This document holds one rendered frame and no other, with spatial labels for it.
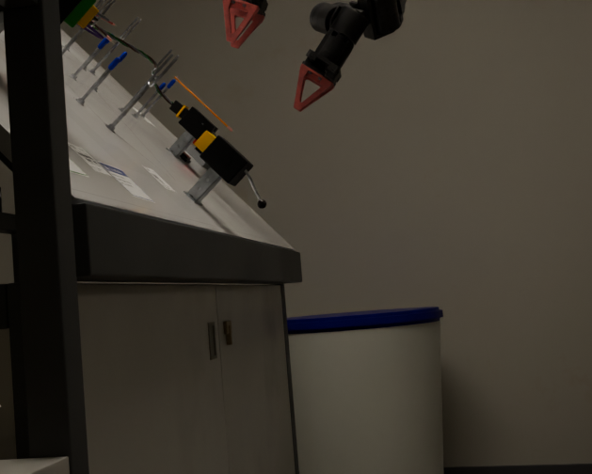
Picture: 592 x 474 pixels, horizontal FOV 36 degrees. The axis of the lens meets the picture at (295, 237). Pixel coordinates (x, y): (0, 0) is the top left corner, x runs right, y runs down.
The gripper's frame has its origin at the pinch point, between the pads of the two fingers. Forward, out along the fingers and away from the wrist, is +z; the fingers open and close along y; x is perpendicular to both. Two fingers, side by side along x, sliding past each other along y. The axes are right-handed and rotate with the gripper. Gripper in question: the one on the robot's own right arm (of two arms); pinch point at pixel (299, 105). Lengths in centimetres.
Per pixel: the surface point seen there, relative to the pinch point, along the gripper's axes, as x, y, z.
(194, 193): -2.5, 31.1, 21.9
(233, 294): 9.7, 18.8, 33.3
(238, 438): 23, 25, 51
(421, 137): 23, -171, -27
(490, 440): 101, -160, 52
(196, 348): 11, 44, 39
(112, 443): 12, 77, 45
